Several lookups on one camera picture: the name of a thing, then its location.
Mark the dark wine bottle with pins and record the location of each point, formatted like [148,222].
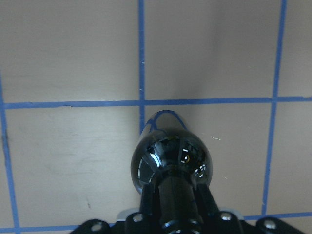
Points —
[175,161]

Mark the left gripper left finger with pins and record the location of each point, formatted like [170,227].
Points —
[148,198]

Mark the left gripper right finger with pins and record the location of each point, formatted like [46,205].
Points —
[209,203]

